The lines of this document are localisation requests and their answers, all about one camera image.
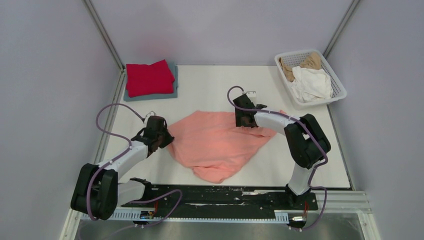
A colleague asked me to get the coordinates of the salmon pink t shirt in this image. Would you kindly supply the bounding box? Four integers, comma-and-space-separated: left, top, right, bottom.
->
167, 110, 283, 186

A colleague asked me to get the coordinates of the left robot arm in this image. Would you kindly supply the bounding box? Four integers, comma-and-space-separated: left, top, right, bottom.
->
70, 115, 175, 220

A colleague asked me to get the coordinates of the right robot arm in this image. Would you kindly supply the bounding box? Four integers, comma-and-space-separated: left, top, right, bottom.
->
232, 93, 331, 209

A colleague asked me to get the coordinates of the folded red t shirt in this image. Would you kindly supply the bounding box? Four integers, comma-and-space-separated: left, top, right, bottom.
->
126, 59, 175, 98

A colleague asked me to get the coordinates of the folded grey-blue t shirt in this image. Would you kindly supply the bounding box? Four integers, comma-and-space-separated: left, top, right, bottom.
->
123, 61, 179, 102

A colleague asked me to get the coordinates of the white t shirt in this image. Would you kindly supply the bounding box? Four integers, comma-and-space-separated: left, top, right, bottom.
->
289, 66, 333, 103

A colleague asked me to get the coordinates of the white plastic basket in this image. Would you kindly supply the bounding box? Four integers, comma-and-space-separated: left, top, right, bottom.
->
274, 49, 347, 110

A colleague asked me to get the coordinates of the tan t shirt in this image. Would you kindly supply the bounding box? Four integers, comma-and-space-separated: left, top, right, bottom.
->
278, 52, 321, 82

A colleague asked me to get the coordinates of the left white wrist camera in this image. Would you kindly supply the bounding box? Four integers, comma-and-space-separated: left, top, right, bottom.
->
144, 111, 157, 120

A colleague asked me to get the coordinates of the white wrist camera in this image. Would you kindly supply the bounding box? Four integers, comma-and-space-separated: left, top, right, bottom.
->
144, 111, 157, 120
245, 91, 257, 103

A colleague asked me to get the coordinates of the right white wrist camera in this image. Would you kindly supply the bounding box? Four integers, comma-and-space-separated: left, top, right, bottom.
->
245, 91, 257, 103

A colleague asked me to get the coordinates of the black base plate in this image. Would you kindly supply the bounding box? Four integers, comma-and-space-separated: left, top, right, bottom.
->
125, 184, 319, 219

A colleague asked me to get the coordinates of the slotted cable duct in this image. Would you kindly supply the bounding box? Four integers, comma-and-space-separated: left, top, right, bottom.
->
80, 209, 290, 225

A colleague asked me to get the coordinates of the aluminium frame rail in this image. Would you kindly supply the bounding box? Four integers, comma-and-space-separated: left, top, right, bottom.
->
70, 186, 373, 215

